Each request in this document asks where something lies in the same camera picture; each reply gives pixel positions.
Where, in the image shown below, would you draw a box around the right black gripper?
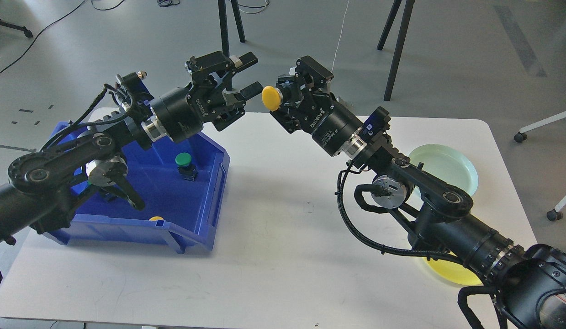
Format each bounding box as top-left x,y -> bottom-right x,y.
270,56 -> 362,156

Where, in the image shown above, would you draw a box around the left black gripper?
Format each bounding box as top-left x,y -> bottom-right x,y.
150,51 -> 264,143

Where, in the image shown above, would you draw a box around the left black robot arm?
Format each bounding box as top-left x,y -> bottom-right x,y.
0,51 -> 262,245

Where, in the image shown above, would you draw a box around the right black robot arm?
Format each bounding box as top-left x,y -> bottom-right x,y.
261,56 -> 566,329

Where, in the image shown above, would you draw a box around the green push button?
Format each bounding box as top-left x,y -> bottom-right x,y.
175,152 -> 198,181

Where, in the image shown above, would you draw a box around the light green plate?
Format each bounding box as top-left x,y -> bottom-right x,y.
408,144 -> 479,196

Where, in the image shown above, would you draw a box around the yellow plate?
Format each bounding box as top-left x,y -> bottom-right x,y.
423,258 -> 482,286

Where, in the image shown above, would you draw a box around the black tripod legs left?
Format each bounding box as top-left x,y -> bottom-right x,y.
217,0 -> 247,57

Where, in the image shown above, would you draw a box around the black tripod legs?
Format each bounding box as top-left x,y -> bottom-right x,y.
217,0 -> 247,57
377,0 -> 416,101

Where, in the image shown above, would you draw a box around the blue plastic bin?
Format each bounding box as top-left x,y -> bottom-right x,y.
43,133 -> 230,254

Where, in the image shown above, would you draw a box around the black tripod legs right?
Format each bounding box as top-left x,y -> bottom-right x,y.
377,0 -> 416,101

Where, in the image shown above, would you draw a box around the black stand leg corner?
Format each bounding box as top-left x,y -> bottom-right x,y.
0,17 -> 34,39

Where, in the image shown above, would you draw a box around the white office chair base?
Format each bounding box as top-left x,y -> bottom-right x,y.
514,108 -> 566,222

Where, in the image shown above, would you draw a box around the white floor cable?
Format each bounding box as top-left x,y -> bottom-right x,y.
331,0 -> 351,74

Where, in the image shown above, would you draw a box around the black floor cable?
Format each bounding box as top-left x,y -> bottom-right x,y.
0,0 -> 126,82

